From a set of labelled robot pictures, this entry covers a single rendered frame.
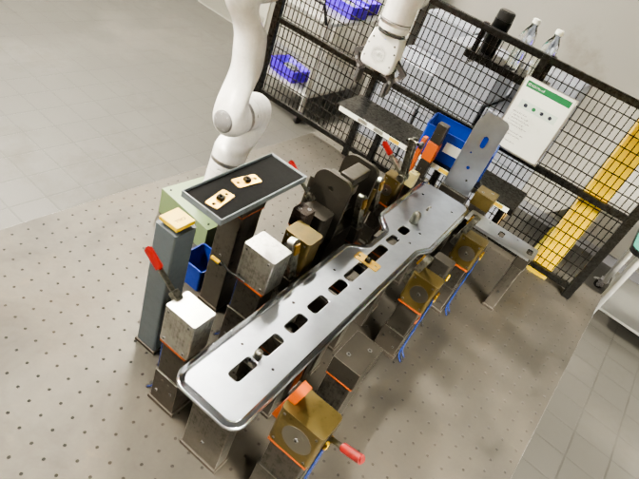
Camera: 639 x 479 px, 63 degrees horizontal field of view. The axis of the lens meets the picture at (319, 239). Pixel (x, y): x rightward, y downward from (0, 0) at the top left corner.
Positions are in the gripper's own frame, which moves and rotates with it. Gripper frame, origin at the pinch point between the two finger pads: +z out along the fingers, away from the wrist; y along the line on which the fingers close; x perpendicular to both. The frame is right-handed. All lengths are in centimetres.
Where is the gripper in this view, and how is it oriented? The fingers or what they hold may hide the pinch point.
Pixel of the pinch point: (370, 85)
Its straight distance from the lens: 154.8
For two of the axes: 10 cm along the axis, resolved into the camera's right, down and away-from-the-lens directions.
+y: 7.8, 5.6, -2.9
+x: 5.5, -3.8, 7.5
